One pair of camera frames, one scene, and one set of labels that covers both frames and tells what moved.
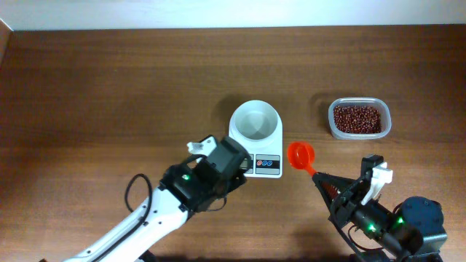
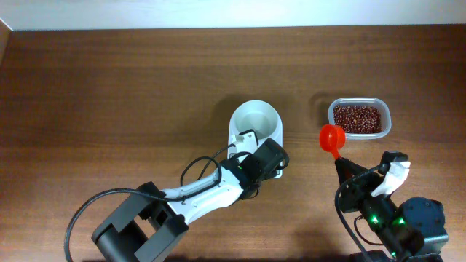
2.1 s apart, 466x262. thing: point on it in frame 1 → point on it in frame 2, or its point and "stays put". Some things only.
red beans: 357,119 stays put
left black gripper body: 221,186 → 273,174
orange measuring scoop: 301,155 → 332,137
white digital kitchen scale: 256,126 stays put
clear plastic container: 359,118 stays put
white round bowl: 255,120 stays put
